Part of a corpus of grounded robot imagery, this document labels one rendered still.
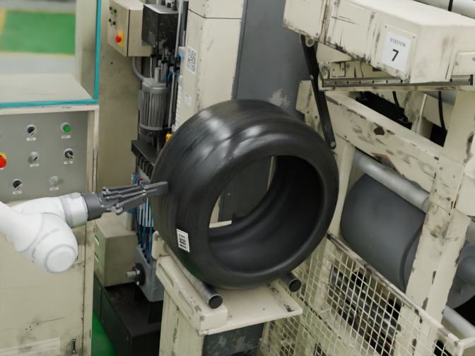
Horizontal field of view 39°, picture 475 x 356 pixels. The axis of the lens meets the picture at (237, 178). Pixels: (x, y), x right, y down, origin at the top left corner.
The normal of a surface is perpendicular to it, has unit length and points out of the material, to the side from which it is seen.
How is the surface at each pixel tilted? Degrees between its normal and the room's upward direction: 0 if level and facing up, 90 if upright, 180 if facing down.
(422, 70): 90
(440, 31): 90
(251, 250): 21
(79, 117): 90
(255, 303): 0
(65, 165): 90
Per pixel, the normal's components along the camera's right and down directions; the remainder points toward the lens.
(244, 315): 0.11, -0.91
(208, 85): 0.46, 0.41
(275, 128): 0.37, -0.39
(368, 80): -0.88, 0.10
